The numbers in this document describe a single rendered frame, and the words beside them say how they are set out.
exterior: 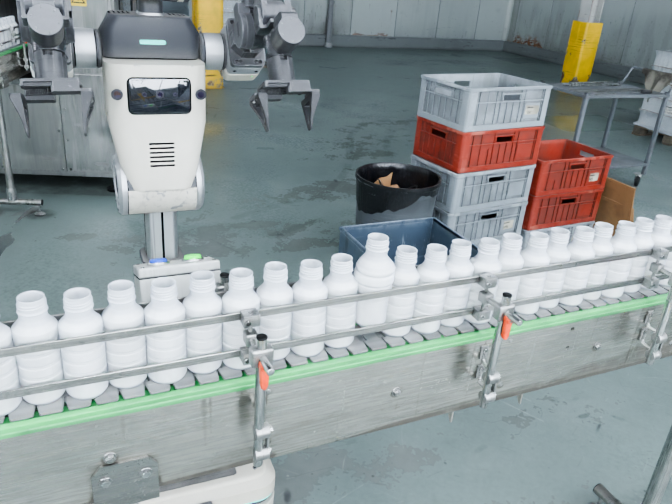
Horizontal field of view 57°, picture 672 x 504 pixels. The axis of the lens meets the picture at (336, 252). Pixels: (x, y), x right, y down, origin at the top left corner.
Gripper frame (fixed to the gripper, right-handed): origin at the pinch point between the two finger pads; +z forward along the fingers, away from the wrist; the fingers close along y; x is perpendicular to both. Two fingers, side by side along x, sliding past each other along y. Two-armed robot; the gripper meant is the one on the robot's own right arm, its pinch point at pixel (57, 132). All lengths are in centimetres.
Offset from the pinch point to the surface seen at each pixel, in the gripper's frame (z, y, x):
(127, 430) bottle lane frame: 52, 8, -23
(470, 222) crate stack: 10, 187, 184
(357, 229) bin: 20, 71, 42
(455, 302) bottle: 40, 67, -18
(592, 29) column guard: -309, 712, 659
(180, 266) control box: 27.9, 18.9, -13.6
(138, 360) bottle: 41.9, 10.8, -24.3
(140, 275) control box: 28.8, 12.2, -14.2
